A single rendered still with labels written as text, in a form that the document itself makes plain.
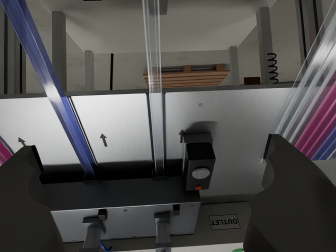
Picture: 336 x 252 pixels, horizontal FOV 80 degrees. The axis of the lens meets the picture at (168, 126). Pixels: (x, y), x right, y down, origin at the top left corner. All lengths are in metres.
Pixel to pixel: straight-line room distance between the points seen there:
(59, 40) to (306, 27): 0.68
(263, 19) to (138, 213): 0.67
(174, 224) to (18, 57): 0.51
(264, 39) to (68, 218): 0.70
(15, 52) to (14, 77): 0.06
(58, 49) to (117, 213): 0.54
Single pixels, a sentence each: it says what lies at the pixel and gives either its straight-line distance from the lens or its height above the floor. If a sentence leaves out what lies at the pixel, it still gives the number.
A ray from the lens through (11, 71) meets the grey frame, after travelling 0.59.
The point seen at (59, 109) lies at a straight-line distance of 0.26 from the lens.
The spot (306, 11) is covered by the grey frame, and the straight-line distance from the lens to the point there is 0.67.
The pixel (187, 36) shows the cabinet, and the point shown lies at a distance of 0.88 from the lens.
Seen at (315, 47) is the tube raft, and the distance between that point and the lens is 0.26.
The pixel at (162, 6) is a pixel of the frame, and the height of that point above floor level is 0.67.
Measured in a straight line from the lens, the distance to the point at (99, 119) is 0.27.
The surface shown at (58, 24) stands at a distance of 0.76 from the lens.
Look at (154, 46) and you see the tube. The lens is 0.20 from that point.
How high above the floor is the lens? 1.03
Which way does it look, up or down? 4 degrees down
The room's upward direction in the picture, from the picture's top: 177 degrees clockwise
